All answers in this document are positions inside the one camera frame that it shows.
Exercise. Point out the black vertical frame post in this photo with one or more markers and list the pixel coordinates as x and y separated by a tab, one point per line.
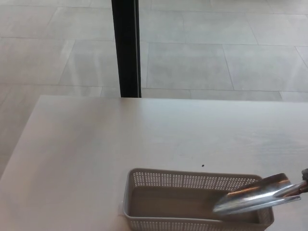
126	48

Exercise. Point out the grey perforated plastic basket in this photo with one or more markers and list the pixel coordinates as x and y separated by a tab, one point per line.
180	184

